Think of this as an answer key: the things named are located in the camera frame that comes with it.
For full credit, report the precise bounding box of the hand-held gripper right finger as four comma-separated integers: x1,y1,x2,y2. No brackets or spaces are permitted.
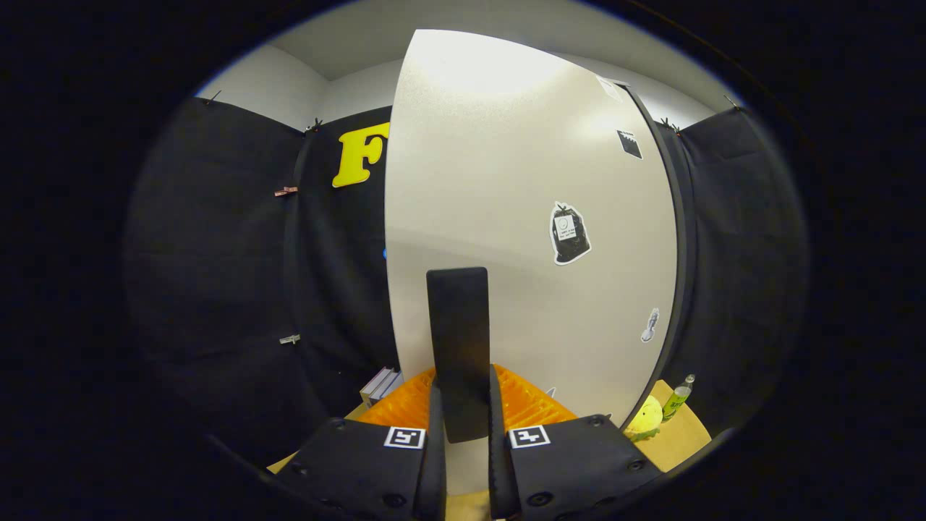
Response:
488,363,664,521

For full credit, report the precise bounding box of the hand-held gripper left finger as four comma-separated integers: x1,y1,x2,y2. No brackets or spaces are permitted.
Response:
275,365,448,521

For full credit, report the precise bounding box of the black door handle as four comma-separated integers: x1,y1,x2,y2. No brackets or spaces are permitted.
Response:
426,267,490,444

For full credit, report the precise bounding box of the beige shoe cabinet door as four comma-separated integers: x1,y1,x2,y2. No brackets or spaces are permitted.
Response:
383,29,681,496

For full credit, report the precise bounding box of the yellow plush toy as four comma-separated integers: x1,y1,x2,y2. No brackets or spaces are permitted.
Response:
624,395,663,443

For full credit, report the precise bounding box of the white box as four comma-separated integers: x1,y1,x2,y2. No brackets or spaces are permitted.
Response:
360,367,395,403

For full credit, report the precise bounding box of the green bottle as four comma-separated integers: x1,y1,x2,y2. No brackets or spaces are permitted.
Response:
662,374,696,422

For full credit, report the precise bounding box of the black backdrop cloth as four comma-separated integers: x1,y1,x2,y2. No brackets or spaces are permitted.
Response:
123,98,810,464

